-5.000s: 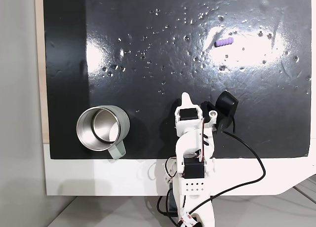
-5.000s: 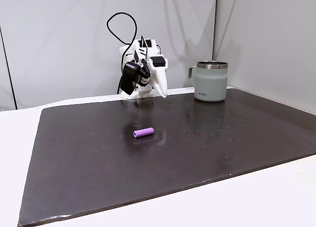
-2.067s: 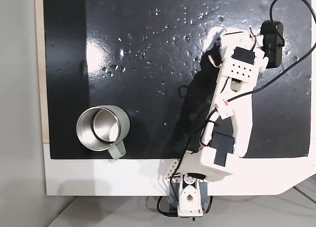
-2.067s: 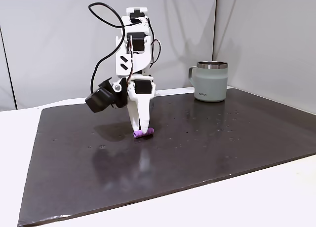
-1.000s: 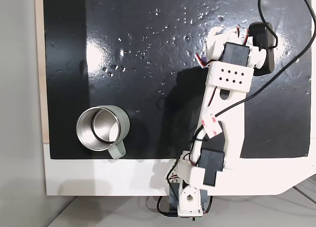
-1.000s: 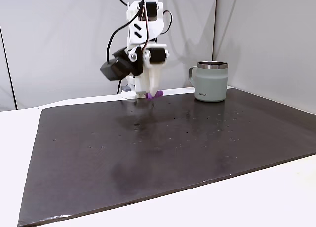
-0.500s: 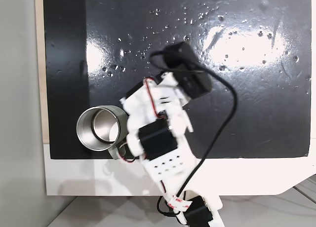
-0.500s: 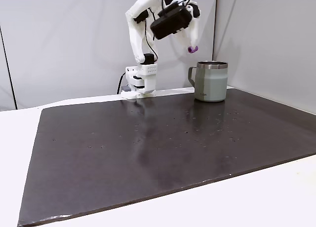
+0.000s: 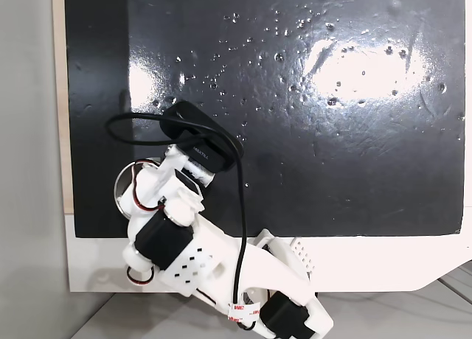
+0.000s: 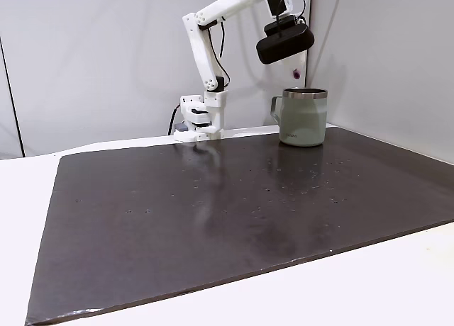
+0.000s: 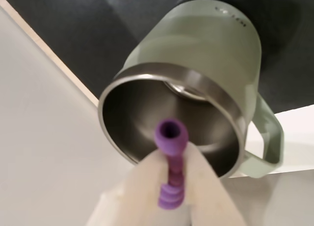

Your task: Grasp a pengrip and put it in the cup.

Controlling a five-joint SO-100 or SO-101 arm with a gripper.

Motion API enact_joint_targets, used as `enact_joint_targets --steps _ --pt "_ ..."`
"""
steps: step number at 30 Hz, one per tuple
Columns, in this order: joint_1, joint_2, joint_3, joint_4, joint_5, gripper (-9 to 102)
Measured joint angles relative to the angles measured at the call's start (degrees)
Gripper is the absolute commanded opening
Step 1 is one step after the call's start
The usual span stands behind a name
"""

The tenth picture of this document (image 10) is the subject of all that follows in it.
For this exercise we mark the dark brown table mat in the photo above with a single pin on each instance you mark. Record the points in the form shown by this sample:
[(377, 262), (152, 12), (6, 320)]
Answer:
[(213, 241)]

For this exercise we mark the purple pen grip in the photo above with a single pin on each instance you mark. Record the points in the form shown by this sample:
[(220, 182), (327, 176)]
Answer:
[(295, 74)]

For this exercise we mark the thin black vertical strip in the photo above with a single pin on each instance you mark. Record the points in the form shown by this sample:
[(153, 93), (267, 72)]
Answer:
[(12, 99)]

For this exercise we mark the grey-green steel rimmed mug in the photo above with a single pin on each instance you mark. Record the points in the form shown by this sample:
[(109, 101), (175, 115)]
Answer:
[(301, 117)]

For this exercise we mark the black oval camera box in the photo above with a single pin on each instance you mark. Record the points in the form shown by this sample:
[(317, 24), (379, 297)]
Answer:
[(283, 46)]

